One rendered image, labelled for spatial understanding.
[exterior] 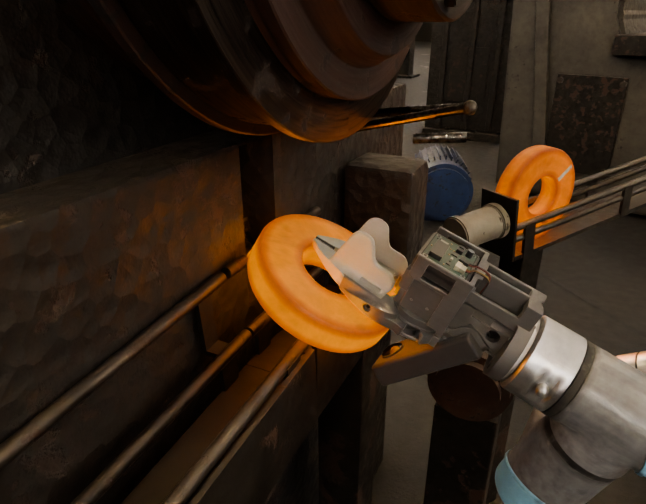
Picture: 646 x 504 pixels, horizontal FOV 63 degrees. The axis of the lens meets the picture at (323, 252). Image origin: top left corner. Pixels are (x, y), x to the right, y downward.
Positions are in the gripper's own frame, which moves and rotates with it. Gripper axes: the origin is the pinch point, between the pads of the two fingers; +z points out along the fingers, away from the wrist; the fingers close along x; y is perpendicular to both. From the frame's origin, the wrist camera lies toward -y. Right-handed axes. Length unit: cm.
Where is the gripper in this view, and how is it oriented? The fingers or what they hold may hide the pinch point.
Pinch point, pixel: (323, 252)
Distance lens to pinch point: 52.5
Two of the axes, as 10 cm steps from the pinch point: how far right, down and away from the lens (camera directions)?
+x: -4.4, 3.8, -8.1
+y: 3.3, -7.7, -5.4
